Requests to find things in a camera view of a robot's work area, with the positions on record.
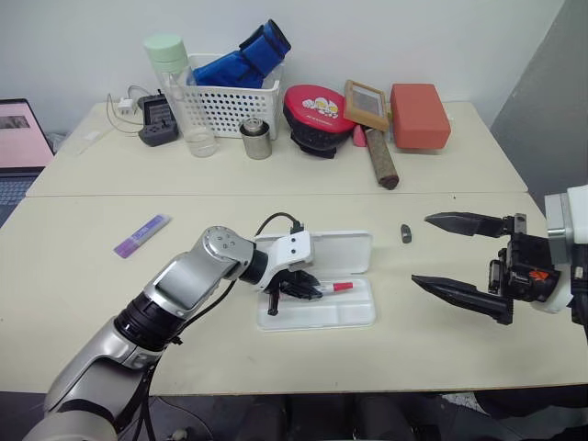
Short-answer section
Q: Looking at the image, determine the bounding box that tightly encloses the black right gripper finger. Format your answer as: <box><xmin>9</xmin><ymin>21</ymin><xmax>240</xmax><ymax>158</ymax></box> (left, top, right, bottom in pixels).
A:
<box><xmin>424</xmin><ymin>211</ymin><xmax>509</xmax><ymax>239</ymax></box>
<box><xmin>411</xmin><ymin>274</ymin><xmax>515</xmax><ymax>326</ymax></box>

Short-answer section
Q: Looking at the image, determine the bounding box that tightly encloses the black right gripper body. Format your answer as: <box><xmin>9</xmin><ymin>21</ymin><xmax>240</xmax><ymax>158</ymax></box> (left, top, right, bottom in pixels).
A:
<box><xmin>488</xmin><ymin>212</ymin><xmax>562</xmax><ymax>304</ymax></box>

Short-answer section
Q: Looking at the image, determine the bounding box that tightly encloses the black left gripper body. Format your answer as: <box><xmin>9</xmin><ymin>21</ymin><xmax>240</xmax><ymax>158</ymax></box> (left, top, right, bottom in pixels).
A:
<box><xmin>271</xmin><ymin>269</ymin><xmax>319</xmax><ymax>292</ymax></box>

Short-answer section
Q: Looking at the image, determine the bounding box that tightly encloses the red marker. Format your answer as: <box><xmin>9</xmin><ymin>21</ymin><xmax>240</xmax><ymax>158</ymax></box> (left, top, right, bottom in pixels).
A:
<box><xmin>316</xmin><ymin>280</ymin><xmax>356</xmax><ymax>296</ymax></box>

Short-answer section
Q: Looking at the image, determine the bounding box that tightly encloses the white plastic pencil case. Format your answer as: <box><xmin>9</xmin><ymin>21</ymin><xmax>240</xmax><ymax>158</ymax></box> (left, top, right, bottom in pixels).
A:
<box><xmin>254</xmin><ymin>230</ymin><xmax>378</xmax><ymax>332</ymax></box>

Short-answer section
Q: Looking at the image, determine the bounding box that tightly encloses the purple pencil lead case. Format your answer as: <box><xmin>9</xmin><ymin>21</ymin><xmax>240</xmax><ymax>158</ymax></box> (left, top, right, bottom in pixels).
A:
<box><xmin>113</xmin><ymin>213</ymin><xmax>173</xmax><ymax>260</ymax></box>

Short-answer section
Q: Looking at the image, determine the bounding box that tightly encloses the brown cylindrical stick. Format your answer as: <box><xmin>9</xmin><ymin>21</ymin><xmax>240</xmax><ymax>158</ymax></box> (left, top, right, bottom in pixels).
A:
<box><xmin>364</xmin><ymin>129</ymin><xmax>400</xmax><ymax>190</ymax></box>

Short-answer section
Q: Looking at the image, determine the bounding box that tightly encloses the orange red foam block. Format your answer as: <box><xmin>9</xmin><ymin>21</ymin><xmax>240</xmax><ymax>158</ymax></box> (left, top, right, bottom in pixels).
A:
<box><xmin>390</xmin><ymin>82</ymin><xmax>453</xmax><ymax>151</ymax></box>

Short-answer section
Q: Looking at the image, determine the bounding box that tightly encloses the dark rounded shape under table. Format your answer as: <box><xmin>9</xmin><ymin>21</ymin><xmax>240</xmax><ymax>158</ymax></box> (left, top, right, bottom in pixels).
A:
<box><xmin>472</xmin><ymin>389</ymin><xmax>588</xmax><ymax>441</ymax></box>

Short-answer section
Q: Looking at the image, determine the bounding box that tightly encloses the small metal tin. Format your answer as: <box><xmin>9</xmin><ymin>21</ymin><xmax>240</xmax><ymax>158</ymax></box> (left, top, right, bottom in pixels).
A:
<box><xmin>238</xmin><ymin>118</ymin><xmax>273</xmax><ymax>161</ymax></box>

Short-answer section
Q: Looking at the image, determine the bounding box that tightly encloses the wooden framed brush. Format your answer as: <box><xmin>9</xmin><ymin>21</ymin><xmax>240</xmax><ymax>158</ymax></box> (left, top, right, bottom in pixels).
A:
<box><xmin>344</xmin><ymin>79</ymin><xmax>390</xmax><ymax>135</ymax></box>

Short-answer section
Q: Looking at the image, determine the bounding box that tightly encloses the red and black cartoon pouch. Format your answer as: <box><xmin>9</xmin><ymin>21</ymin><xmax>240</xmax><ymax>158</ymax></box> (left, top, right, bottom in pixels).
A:
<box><xmin>282</xmin><ymin>84</ymin><xmax>357</xmax><ymax>160</ymax></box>

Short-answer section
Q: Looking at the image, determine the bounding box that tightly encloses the white perforated plastic basket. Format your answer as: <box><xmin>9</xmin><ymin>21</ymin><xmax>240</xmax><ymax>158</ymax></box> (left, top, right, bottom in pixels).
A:
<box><xmin>182</xmin><ymin>53</ymin><xmax>283</xmax><ymax>141</ymax></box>

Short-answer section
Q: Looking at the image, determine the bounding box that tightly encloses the dark grey travel adapter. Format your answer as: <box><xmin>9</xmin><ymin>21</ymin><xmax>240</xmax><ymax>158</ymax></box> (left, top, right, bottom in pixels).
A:
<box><xmin>137</xmin><ymin>93</ymin><xmax>180</xmax><ymax>148</ymax></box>

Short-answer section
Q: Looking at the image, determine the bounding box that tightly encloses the blue fabric pouch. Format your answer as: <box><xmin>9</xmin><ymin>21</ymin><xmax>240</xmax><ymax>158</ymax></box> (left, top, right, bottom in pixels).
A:
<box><xmin>192</xmin><ymin>18</ymin><xmax>293</xmax><ymax>90</ymax></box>

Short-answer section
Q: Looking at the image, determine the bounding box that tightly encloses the clear bottle with green lid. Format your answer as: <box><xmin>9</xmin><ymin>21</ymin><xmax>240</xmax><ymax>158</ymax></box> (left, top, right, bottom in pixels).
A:
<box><xmin>142</xmin><ymin>33</ymin><xmax>218</xmax><ymax>159</ymax></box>

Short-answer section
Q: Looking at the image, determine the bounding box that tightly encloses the clear plastic strip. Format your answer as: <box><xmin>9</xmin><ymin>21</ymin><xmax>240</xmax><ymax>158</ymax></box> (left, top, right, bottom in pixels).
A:
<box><xmin>74</xmin><ymin>130</ymin><xmax>105</xmax><ymax>156</ymax></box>

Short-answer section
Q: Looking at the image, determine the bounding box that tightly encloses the open laptop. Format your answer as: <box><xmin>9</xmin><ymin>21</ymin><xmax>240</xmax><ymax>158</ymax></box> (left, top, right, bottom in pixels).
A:
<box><xmin>0</xmin><ymin>97</ymin><xmax>57</xmax><ymax>227</ymax></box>

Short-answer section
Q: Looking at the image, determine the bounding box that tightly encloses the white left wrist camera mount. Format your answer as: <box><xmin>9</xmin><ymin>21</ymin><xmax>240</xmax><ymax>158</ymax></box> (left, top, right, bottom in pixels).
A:
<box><xmin>254</xmin><ymin>231</ymin><xmax>316</xmax><ymax>294</ymax></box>

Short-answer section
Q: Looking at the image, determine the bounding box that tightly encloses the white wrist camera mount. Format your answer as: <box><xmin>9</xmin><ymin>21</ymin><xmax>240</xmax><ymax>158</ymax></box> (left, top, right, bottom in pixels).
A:
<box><xmin>527</xmin><ymin>183</ymin><xmax>588</xmax><ymax>316</ymax></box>
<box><xmin>254</xmin><ymin>231</ymin><xmax>316</xmax><ymax>294</ymax></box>

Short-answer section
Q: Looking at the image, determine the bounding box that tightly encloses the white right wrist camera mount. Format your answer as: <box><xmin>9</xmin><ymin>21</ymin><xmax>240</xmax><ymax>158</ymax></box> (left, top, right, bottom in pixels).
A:
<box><xmin>527</xmin><ymin>183</ymin><xmax>588</xmax><ymax>316</ymax></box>

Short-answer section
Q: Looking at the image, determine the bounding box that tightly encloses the white charger cable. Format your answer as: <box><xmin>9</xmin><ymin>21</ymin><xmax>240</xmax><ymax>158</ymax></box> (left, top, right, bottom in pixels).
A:
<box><xmin>107</xmin><ymin>84</ymin><xmax>155</xmax><ymax>135</ymax></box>

